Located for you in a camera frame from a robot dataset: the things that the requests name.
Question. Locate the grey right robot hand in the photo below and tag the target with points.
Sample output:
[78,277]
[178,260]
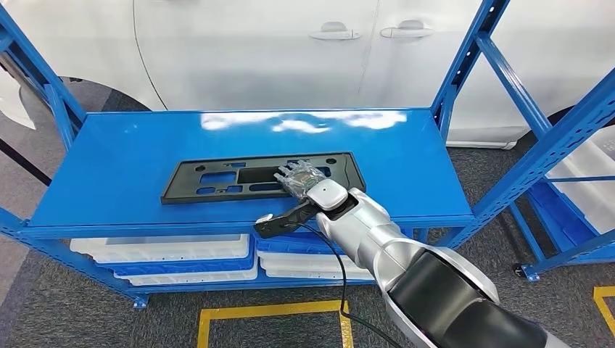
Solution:
[300,177]

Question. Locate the black plastic plate frame part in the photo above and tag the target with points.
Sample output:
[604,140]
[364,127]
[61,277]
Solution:
[175,192]

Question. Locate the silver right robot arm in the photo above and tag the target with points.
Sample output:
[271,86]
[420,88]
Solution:
[379,240]

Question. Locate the blue metal shelf rack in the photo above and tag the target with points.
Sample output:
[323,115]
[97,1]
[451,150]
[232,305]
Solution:
[557,216]
[120,158]

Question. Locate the blue plastic tray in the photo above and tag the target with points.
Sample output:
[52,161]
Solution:
[307,245]
[192,266]

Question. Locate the yellow floor tape square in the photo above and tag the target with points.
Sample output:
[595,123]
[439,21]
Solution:
[605,291]
[274,307]

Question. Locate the white car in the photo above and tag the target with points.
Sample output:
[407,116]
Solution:
[240,57]

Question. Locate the black floor strip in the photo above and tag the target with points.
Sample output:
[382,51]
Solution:
[24,160]

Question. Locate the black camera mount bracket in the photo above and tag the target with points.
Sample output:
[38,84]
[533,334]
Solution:
[283,223]

